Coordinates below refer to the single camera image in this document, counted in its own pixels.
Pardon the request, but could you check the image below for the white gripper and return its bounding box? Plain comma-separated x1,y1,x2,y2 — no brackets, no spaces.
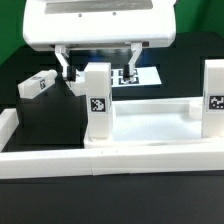
23,0,176,82

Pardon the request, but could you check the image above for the white desk top tray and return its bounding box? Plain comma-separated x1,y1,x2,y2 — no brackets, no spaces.
84,97,224,148

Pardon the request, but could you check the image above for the fiducial marker sheet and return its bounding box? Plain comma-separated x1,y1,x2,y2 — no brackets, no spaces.
111,67,162,88

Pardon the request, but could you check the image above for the white obstacle fence frame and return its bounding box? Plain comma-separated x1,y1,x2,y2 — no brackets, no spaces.
0,109,224,179

